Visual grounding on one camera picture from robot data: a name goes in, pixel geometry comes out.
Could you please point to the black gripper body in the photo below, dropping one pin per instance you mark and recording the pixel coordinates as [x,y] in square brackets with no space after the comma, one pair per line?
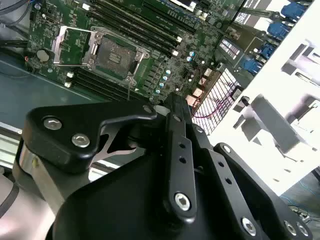
[120,207]

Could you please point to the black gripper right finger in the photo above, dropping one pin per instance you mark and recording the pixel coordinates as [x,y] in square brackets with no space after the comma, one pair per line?
[262,200]

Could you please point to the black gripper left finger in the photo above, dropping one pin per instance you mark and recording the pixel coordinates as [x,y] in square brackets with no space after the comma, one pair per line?
[62,145]

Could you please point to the thin metal locking lever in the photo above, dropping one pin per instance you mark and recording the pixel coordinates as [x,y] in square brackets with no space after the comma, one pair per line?
[128,90]
[97,28]

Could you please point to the metal socket cover frame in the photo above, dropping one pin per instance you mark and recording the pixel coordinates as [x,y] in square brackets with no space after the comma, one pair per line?
[57,45]

